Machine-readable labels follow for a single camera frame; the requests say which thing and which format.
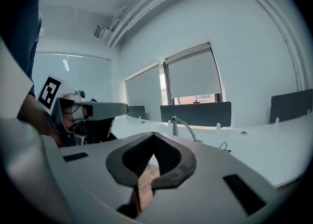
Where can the person's left forearm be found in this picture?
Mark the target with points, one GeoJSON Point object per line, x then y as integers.
{"type": "Point", "coordinates": [36, 118]}

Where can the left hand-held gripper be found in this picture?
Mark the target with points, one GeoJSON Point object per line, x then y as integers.
{"type": "Point", "coordinates": [105, 109]}

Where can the grey desk divider panel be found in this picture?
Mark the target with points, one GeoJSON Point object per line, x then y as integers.
{"type": "Point", "coordinates": [195, 114]}
{"type": "Point", "coordinates": [137, 111]}
{"type": "Point", "coordinates": [291, 106]}

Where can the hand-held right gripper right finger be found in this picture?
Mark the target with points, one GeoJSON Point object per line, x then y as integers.
{"type": "Point", "coordinates": [181, 166]}

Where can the window frame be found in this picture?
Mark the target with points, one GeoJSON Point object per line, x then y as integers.
{"type": "Point", "coordinates": [165, 83]}

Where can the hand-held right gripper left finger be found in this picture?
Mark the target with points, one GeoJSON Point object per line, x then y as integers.
{"type": "Point", "coordinates": [117, 162]}

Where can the grey roller blind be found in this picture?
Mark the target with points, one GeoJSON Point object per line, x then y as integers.
{"type": "Point", "coordinates": [193, 73]}
{"type": "Point", "coordinates": [144, 93]}

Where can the white wall-mounted box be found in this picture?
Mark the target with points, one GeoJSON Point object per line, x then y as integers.
{"type": "Point", "coordinates": [99, 31]}

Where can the frosted glass wall panel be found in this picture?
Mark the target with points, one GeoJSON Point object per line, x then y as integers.
{"type": "Point", "coordinates": [85, 76]}

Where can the person's left hand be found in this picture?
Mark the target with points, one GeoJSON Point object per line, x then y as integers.
{"type": "Point", "coordinates": [73, 118]}

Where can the person's dark blue shirt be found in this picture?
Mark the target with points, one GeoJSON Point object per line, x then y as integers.
{"type": "Point", "coordinates": [19, 10]}

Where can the white ceiling pipes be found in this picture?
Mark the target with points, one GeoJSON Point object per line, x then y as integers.
{"type": "Point", "coordinates": [146, 7]}

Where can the silver desk lamp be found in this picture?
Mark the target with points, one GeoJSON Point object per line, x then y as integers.
{"type": "Point", "coordinates": [174, 126]}

